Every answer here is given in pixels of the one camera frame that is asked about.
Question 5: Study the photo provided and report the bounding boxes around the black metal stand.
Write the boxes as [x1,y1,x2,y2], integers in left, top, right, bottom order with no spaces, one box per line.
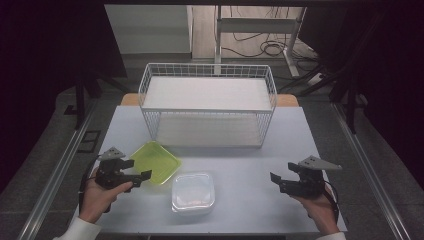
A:
[279,64,369,135]
[63,64,129,132]

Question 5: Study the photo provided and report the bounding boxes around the white metal desk frame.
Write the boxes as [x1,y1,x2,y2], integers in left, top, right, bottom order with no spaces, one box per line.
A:
[214,4,308,80]

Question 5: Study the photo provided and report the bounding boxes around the green square plastic lid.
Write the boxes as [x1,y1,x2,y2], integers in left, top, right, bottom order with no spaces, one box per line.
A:
[129,140,183,186]

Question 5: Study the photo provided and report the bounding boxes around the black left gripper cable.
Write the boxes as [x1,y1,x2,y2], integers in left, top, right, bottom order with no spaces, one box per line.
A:
[78,155,102,215]

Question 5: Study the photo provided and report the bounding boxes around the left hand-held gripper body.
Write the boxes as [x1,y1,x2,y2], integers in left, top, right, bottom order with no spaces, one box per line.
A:
[94,146,135,191]

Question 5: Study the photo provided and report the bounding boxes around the white plastic container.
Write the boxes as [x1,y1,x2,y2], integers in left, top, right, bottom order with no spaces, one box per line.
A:
[170,171,217,217]

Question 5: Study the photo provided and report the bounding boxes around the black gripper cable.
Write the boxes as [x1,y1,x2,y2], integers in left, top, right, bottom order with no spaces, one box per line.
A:
[320,179,342,225]
[78,155,102,215]

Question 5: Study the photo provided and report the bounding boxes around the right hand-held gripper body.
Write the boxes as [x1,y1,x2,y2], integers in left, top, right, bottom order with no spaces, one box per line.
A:
[279,155,344,200]

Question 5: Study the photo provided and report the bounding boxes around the black floor bracket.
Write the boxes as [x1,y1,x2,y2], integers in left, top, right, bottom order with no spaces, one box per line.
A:
[77,129,102,155]

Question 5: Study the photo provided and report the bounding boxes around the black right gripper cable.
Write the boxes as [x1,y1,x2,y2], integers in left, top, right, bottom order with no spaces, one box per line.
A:
[320,179,342,225]

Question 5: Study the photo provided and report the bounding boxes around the white cabinet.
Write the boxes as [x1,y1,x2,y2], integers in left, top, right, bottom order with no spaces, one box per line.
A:
[104,4,195,56]

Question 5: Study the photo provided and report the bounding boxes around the aluminium rail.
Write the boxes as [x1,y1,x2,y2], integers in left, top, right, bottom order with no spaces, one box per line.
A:
[16,99,98,240]
[330,100,414,240]

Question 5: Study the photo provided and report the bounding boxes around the black floor cables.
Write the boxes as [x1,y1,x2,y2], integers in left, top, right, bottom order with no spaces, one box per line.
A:
[221,5,323,73]

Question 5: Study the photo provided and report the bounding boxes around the person's left hand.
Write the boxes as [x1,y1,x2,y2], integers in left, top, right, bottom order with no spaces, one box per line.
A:
[78,166,134,225]

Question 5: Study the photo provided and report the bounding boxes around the white wire rack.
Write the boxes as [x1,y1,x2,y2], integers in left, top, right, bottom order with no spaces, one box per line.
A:
[137,62,279,150]

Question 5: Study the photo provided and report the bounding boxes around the white power strip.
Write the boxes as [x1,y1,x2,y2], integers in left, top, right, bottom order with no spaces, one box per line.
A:
[305,72,325,87]

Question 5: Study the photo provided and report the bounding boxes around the person's right hand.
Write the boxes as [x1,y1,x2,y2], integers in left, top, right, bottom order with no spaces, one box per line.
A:
[291,185,342,235]

